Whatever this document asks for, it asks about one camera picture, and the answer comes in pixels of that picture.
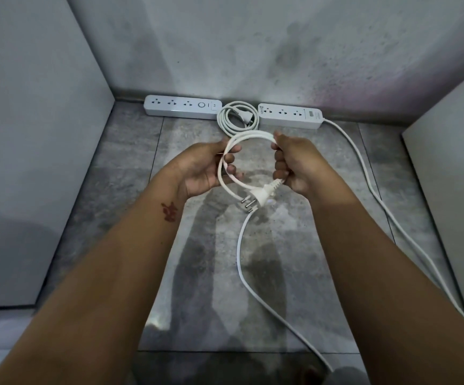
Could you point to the person's left hand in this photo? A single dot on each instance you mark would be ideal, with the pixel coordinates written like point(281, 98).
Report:
point(201, 168)

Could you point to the person's right thumb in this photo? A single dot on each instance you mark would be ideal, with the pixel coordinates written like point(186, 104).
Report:
point(283, 138)

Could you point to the person's left forearm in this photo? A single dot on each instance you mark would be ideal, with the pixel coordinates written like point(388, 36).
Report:
point(107, 276)

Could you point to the white power strip with label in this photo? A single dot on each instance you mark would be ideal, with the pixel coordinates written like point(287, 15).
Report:
point(284, 115)

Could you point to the person's right hand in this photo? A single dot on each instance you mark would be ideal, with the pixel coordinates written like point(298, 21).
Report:
point(306, 168)

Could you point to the person's left thumb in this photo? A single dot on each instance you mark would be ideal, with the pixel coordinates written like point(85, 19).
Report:
point(227, 146)

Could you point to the person's right forearm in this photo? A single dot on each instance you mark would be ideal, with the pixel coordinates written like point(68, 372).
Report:
point(384, 284)

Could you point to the white power strip with switch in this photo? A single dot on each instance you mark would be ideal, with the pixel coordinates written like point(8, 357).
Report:
point(175, 106)

